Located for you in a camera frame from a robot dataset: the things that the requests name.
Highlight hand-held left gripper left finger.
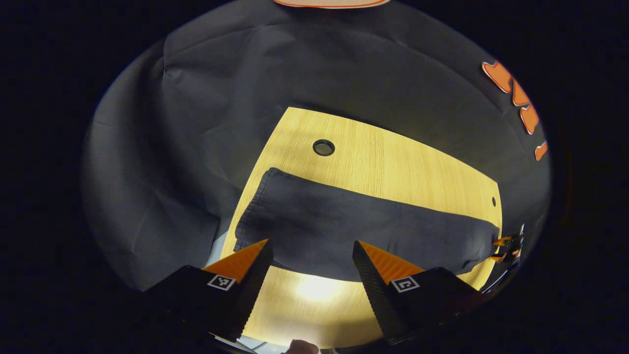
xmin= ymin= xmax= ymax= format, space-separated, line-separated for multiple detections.
xmin=147 ymin=239 xmax=274 ymax=343

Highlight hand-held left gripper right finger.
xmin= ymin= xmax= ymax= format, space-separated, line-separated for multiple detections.
xmin=352 ymin=240 xmax=485 ymax=345

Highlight dark grey jeans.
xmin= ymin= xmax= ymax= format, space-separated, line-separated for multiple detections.
xmin=233 ymin=167 xmax=501 ymax=282

